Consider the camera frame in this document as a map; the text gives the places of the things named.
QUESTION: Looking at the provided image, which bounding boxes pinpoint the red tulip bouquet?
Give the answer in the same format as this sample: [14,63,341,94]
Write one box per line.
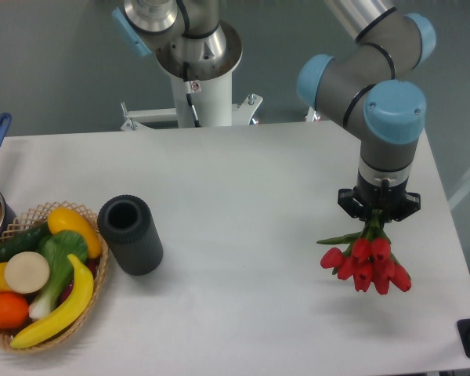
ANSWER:
[317,210,412,295]

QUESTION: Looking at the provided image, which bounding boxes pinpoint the yellow squash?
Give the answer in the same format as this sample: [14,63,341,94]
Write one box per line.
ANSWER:
[47,207,102,259]

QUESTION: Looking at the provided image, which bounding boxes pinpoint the green cucumber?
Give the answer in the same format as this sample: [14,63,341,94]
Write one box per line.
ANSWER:
[0,222,51,263]

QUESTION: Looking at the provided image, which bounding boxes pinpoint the red fruit in basket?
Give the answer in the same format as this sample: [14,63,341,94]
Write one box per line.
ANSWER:
[59,259,99,304]

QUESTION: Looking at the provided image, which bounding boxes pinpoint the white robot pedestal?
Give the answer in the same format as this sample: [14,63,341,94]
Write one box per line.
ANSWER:
[120,71,263,131]

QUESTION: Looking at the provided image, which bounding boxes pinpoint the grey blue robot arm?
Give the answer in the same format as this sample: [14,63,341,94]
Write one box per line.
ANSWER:
[112,1,436,222]

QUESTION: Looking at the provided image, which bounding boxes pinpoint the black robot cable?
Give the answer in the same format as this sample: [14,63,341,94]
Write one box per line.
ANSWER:
[182,61,202,128]

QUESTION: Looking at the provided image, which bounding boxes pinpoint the woven wicker basket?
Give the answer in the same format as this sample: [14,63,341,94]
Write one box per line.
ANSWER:
[0,201,109,353]

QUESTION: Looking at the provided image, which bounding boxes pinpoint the green bok choy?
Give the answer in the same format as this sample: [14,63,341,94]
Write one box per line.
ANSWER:
[29,230,88,321]

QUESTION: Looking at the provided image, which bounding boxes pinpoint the yellow banana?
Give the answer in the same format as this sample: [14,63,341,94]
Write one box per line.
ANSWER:
[10,254,94,349]

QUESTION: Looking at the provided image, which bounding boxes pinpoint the beige round mushroom cap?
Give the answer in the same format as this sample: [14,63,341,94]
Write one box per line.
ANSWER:
[4,251,50,294]

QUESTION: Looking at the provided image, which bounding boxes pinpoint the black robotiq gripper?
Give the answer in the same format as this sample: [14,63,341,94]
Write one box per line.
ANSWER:
[337,172,420,222]

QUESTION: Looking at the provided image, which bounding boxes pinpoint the orange fruit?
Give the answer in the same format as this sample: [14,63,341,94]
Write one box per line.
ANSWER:
[0,292,29,330]

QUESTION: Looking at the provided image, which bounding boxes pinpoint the dark grey ribbed vase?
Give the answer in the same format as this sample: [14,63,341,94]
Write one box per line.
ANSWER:
[97,195,164,276]

